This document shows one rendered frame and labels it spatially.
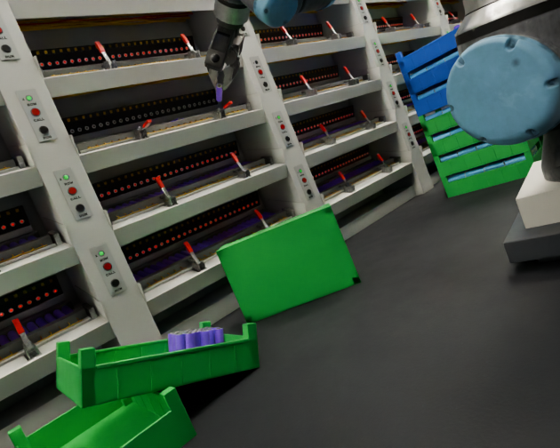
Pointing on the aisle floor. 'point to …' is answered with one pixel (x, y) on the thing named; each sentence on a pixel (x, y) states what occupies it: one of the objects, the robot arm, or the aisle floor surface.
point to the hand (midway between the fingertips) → (219, 86)
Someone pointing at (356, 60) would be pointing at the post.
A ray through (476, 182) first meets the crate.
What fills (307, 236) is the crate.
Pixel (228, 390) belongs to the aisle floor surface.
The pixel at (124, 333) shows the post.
